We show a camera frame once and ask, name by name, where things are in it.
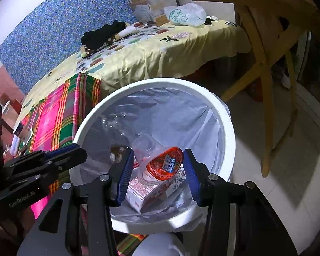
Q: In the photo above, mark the blue floral mattress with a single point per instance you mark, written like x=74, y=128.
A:
x=51, y=32

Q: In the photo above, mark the pink plaid tablecloth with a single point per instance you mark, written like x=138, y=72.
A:
x=55, y=121

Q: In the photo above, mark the white trash bin liner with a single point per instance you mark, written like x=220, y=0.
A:
x=174, y=117

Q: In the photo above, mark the white paper cup blue label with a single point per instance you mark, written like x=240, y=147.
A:
x=22, y=132

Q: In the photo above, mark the polka dot brown cloth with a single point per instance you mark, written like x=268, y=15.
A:
x=96, y=48

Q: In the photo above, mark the pink white small carton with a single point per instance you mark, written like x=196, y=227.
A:
x=140, y=196

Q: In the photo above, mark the wooden round table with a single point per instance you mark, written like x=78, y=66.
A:
x=273, y=27

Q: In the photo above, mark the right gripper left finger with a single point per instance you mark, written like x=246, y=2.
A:
x=57, y=229

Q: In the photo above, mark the brown snack wrapper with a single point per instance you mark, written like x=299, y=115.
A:
x=116, y=153

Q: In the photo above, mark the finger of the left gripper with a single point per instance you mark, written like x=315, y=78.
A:
x=61, y=147
x=64, y=158

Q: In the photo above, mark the white foam fruit net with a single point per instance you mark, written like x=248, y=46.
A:
x=14, y=145

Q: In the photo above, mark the white green plastic bag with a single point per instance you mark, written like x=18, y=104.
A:
x=189, y=14

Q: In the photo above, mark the fruit pattern white blanket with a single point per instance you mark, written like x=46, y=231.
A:
x=137, y=32

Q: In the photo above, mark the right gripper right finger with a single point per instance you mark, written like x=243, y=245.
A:
x=259, y=230

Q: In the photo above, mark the black clothing pile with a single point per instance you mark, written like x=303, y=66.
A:
x=99, y=36

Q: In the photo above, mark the white round trash bin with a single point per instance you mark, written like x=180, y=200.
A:
x=179, y=212

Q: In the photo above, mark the yellow pineapple bed sheet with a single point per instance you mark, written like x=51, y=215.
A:
x=176, y=53

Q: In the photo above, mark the red lid plastic jelly cup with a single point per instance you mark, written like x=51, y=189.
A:
x=156, y=162

